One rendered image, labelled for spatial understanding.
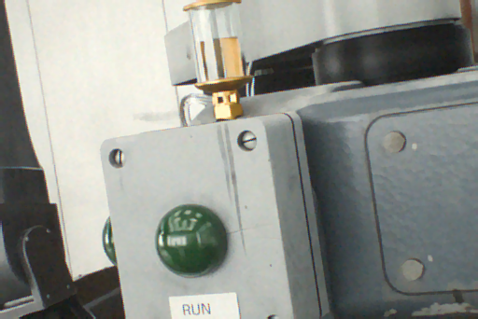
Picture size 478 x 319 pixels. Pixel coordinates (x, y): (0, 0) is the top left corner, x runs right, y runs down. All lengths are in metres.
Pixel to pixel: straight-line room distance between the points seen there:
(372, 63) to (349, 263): 0.14
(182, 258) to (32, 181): 0.34
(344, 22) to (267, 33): 0.11
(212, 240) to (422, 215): 0.09
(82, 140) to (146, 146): 6.14
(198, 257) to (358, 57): 0.19
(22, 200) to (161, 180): 0.31
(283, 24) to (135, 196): 0.24
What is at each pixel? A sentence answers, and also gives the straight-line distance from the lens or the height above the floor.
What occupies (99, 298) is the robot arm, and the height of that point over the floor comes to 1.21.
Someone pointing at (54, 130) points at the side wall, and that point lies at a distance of 6.64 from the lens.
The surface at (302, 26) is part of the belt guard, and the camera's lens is 0.57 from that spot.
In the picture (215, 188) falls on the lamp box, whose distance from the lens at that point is 0.38.
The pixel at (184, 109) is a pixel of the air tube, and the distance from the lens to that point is 0.56.
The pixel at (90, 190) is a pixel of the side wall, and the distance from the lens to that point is 6.55.
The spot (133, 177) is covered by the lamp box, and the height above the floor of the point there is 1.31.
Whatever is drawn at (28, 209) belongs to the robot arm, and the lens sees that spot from 0.70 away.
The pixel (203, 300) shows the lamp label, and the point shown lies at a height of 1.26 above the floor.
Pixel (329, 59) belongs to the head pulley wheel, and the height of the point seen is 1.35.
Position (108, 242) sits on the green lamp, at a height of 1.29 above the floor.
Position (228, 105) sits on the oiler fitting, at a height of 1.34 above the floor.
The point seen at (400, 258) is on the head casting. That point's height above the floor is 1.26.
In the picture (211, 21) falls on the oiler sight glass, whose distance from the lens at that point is 0.46.
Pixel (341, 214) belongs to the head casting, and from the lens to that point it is 0.42.
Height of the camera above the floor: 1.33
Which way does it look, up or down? 3 degrees down
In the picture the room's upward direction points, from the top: 9 degrees counter-clockwise
